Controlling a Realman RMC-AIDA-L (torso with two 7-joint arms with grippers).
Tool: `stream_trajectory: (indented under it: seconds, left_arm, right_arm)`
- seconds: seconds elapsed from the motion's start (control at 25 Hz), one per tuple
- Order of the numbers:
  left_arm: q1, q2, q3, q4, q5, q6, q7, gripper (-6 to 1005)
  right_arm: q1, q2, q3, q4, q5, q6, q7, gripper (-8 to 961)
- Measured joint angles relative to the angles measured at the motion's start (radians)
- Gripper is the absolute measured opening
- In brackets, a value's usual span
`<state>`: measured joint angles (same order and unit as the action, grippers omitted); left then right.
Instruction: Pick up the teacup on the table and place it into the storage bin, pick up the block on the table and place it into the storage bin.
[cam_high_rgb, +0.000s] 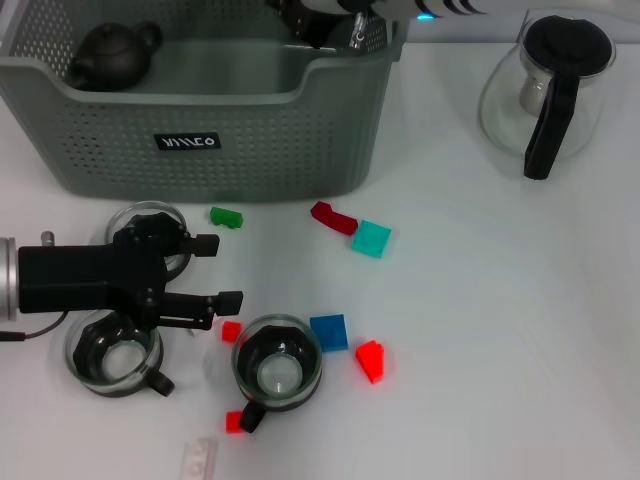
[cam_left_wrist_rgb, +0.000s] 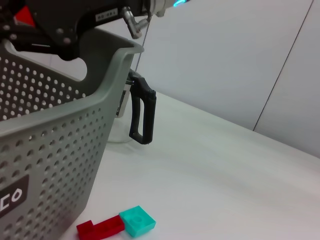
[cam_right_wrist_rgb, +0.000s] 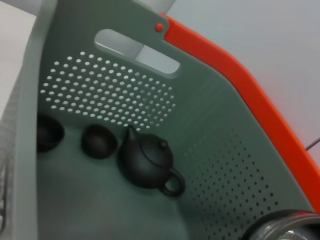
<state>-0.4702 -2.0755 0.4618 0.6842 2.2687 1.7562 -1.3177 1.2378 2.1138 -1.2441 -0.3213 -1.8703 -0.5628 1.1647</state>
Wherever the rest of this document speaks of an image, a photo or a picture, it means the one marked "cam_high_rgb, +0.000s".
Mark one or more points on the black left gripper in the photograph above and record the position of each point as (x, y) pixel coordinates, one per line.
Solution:
(90, 280)

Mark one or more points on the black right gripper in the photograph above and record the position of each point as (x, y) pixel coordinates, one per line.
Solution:
(310, 22)

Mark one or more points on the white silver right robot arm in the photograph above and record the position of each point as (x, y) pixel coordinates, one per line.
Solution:
(450, 5)

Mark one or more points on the grey perforated storage bin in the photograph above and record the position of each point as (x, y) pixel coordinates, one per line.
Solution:
(250, 150)

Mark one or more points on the green toy brick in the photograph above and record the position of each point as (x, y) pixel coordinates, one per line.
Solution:
(227, 217)

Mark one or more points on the small red cube brick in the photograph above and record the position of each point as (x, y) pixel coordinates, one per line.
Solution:
(231, 331)
(234, 421)

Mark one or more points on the blue flat toy brick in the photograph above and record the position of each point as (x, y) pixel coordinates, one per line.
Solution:
(329, 332)

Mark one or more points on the dark red curved brick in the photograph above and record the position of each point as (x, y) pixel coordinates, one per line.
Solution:
(335, 219)

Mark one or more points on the teal flat toy brick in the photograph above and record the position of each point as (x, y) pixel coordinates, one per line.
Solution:
(371, 239)

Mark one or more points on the left gripper silver metal fitting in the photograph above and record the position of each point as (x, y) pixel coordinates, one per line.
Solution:
(47, 237)

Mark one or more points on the bright red sloped brick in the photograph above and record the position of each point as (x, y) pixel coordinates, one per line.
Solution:
(371, 361)

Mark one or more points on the translucent clear two-stud brick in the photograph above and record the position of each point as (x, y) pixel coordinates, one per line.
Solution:
(200, 457)

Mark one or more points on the dark clay teapot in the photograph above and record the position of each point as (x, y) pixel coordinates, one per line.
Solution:
(112, 55)

